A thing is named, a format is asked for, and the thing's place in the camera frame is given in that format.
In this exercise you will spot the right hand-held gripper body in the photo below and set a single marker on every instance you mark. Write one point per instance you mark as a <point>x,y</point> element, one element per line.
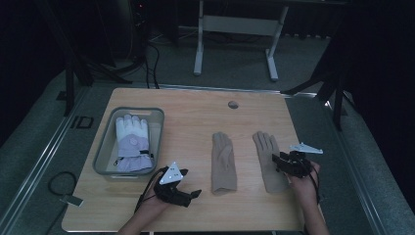
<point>297,164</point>

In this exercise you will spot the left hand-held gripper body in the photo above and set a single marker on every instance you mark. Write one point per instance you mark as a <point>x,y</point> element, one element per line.
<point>171,186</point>

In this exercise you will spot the beige knit glove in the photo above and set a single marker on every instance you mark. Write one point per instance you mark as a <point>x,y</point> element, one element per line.
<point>267,176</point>
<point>224,163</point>

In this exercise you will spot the purple white-fingered ski glove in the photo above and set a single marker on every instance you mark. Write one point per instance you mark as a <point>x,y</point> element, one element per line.
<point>132,143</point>

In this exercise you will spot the grey plastic basket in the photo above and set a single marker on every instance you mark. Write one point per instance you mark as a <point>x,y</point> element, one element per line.
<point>104,147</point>

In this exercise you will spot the person's left hand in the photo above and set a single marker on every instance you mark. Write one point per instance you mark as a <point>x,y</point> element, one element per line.
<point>155,204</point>

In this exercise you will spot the person's right hand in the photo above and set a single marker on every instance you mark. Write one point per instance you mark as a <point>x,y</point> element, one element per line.
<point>306,189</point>

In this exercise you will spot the black tripod stand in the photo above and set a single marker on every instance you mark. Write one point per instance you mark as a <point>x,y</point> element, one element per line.
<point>70,75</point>
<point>332,88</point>

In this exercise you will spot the small grey floor plate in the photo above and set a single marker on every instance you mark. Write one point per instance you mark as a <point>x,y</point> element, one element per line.
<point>71,200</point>

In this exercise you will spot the white metal desk frame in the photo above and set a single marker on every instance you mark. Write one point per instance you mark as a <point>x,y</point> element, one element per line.
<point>238,26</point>

